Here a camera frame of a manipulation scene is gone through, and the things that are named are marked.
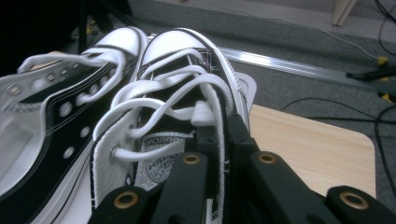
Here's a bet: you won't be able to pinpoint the thin white cable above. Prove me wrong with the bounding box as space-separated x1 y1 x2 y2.
236 8 379 61

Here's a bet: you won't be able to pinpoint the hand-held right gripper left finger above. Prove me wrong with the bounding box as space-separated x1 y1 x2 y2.
194 123 219 158

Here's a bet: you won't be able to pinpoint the black stand pole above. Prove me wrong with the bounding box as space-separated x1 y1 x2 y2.
77 0 92 54

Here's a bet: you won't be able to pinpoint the aluminium floor rail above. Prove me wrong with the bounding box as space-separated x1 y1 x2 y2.
218 46 396 93

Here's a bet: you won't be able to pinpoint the black canvas sneaker white laces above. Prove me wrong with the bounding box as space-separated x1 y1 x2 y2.
90 27 250 224
0 26 149 224

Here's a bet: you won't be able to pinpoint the black floor cable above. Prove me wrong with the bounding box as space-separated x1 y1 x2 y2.
374 105 396 200
279 97 396 125

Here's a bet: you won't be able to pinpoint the black stand foot yellow tape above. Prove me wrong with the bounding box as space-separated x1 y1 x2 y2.
346 55 396 83

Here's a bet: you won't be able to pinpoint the light wooden furniture leg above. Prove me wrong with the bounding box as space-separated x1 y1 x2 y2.
331 0 359 27

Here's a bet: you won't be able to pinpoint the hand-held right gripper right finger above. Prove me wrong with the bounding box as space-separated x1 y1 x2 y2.
229 113 260 161

